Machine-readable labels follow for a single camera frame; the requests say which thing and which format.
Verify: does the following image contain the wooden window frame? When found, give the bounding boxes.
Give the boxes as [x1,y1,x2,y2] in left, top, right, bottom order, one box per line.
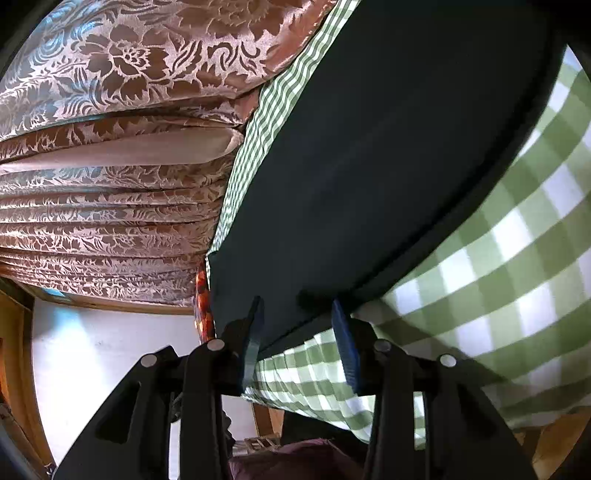
[0,265,197,469]

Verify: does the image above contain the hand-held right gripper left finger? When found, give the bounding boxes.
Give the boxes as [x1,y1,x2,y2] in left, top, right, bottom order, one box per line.
[53,296,265,480]

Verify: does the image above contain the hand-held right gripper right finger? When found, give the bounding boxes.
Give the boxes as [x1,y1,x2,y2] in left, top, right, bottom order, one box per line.
[331,298,539,480]

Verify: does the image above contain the person's maroon jacket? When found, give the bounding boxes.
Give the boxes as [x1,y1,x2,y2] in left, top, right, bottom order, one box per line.
[228,438,370,480]

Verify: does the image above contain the black pants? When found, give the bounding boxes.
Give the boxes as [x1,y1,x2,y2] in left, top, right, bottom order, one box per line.
[206,0,568,361]

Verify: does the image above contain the green checked bedsheet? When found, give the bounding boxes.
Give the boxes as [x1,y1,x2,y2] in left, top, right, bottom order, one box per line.
[206,0,591,450]

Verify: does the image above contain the brown floral curtain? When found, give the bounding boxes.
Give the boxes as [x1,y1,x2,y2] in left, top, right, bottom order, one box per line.
[0,0,340,315]

